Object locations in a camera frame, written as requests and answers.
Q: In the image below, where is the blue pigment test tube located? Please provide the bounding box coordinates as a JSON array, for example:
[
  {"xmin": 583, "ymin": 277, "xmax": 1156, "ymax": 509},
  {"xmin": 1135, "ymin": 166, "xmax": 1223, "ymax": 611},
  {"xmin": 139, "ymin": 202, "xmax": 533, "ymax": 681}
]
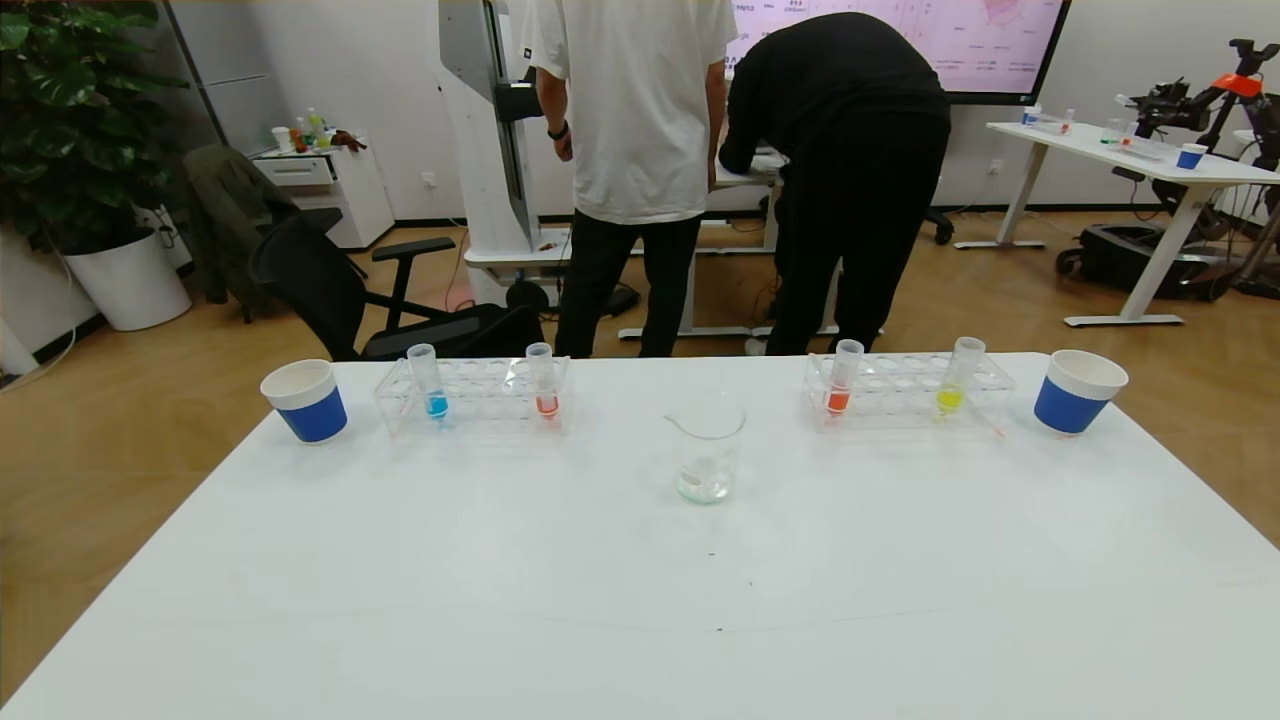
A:
[{"xmin": 406, "ymin": 343, "xmax": 450, "ymax": 420}]

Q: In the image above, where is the yellow pigment test tube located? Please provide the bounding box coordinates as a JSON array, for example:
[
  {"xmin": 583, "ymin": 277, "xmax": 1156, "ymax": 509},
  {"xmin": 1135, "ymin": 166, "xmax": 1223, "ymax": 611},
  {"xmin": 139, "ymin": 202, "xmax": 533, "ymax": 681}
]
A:
[{"xmin": 935, "ymin": 336, "xmax": 987, "ymax": 415}]

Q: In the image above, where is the black wheeled robot base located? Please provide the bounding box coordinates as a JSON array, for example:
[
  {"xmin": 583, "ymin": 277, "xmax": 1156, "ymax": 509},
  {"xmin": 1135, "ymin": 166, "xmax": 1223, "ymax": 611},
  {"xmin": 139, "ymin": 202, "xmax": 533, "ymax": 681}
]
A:
[{"xmin": 1055, "ymin": 222, "xmax": 1241, "ymax": 301}]

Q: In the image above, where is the red pigment test tube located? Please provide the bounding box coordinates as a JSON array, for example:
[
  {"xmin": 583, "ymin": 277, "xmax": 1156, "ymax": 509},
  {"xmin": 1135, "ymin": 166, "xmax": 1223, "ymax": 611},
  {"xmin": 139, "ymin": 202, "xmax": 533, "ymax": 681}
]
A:
[
  {"xmin": 825, "ymin": 339, "xmax": 865, "ymax": 417},
  {"xmin": 525, "ymin": 342, "xmax": 561, "ymax": 420}
]

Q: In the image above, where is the glass beaker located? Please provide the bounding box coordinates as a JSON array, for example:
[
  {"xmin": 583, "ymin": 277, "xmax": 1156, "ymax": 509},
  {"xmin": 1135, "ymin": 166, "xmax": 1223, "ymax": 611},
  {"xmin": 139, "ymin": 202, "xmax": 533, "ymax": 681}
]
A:
[{"xmin": 664, "ymin": 392, "xmax": 748, "ymax": 505}]

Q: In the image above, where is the clear acrylic tube rack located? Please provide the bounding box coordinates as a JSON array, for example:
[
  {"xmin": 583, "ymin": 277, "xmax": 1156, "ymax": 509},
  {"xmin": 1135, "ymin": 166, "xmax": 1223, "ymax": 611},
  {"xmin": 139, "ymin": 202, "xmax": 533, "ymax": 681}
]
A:
[
  {"xmin": 374, "ymin": 355, "xmax": 573, "ymax": 437},
  {"xmin": 803, "ymin": 351, "xmax": 1017, "ymax": 433}
]

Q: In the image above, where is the tall white robot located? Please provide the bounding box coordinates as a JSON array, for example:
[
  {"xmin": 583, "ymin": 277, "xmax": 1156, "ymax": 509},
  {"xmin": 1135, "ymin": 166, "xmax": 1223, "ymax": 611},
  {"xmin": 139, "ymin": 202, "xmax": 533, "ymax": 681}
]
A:
[{"xmin": 437, "ymin": 0, "xmax": 576, "ymax": 311}]

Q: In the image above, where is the person in white shirt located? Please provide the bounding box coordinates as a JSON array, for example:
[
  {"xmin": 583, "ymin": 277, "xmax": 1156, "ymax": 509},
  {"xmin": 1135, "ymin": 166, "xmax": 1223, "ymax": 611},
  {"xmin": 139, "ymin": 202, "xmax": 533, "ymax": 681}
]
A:
[{"xmin": 520, "ymin": 0, "xmax": 739, "ymax": 359}]

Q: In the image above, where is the person in black clothes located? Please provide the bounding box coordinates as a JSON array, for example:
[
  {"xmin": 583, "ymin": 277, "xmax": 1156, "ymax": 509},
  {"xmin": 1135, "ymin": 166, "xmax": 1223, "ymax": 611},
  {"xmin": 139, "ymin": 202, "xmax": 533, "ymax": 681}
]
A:
[{"xmin": 718, "ymin": 12, "xmax": 953, "ymax": 357}]

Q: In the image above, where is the black office chair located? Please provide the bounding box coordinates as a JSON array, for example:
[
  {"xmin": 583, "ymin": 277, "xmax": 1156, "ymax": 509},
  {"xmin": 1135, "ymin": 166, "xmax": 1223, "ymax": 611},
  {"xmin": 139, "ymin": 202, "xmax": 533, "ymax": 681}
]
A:
[{"xmin": 248, "ymin": 207, "xmax": 546, "ymax": 362}]

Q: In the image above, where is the blue white paper cup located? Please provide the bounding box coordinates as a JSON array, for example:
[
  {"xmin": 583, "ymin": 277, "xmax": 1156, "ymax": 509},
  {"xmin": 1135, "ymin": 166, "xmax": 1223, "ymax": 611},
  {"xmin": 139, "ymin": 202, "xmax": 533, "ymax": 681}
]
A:
[
  {"xmin": 1033, "ymin": 349, "xmax": 1130, "ymax": 436},
  {"xmin": 260, "ymin": 359, "xmax": 349, "ymax": 444}
]

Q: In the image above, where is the white drawer cabinet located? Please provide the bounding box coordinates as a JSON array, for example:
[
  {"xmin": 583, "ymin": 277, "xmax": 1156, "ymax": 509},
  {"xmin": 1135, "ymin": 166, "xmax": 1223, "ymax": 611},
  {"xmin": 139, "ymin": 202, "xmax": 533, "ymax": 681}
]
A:
[{"xmin": 250, "ymin": 140, "xmax": 396, "ymax": 250}]

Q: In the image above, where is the dark olive jacket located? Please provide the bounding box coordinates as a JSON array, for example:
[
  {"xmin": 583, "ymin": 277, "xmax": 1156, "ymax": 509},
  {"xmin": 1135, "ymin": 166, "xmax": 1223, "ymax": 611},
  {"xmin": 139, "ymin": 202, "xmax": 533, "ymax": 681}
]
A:
[{"xmin": 183, "ymin": 143, "xmax": 301, "ymax": 306}]

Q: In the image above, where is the white plant pot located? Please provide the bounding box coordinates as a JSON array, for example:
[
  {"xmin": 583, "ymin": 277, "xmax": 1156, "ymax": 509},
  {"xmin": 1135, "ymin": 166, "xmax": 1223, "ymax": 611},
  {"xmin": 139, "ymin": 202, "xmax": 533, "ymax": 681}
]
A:
[{"xmin": 62, "ymin": 226, "xmax": 193, "ymax": 332}]

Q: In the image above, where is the white desk with slanted legs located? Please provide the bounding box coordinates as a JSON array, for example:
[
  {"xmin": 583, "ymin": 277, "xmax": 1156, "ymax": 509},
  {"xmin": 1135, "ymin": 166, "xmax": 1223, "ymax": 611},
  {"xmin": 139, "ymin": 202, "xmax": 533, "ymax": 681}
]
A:
[{"xmin": 953, "ymin": 118, "xmax": 1280, "ymax": 329}]

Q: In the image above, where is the green leafy plant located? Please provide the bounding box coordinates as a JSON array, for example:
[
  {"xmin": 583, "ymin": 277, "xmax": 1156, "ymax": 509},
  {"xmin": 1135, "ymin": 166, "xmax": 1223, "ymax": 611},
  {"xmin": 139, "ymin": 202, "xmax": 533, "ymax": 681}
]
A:
[{"xmin": 0, "ymin": 0, "xmax": 191, "ymax": 256}]

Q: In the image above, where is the wall display screen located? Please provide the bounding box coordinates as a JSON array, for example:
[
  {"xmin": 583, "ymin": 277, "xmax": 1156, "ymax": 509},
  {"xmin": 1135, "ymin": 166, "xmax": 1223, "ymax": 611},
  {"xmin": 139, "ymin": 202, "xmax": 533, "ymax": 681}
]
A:
[{"xmin": 725, "ymin": 0, "xmax": 1073, "ymax": 106}]

